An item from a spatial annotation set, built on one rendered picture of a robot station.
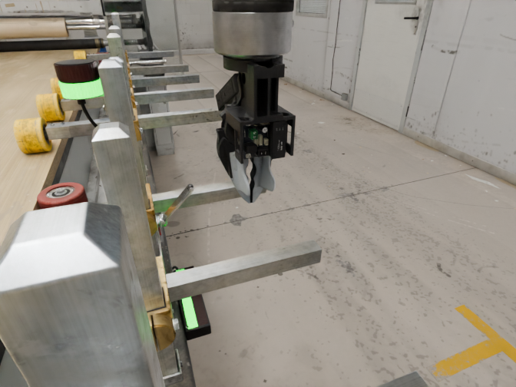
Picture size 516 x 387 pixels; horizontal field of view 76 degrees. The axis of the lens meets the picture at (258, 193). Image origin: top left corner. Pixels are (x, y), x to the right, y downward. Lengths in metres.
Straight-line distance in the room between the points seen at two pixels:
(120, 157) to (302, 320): 1.32
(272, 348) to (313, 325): 0.21
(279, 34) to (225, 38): 0.06
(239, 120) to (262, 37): 0.09
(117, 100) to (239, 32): 0.28
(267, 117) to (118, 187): 0.18
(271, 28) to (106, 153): 0.21
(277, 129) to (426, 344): 1.36
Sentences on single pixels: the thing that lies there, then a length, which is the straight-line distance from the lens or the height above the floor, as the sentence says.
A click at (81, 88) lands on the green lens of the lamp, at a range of 0.58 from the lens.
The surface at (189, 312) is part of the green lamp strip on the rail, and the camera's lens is 0.69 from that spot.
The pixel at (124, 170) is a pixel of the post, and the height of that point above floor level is 1.07.
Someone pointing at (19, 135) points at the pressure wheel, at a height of 0.96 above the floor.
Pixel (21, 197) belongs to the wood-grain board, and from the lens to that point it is 0.76.
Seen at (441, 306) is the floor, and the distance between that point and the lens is 1.82.
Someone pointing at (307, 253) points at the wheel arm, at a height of 0.86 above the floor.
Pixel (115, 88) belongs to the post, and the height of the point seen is 1.10.
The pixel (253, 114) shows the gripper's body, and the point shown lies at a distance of 0.39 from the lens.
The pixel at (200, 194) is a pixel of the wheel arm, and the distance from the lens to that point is 0.73.
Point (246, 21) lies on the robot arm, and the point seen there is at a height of 1.20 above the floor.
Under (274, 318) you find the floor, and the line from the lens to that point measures 1.57.
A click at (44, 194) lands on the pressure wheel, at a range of 0.73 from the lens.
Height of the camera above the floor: 1.22
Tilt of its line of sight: 30 degrees down
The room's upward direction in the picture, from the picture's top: straight up
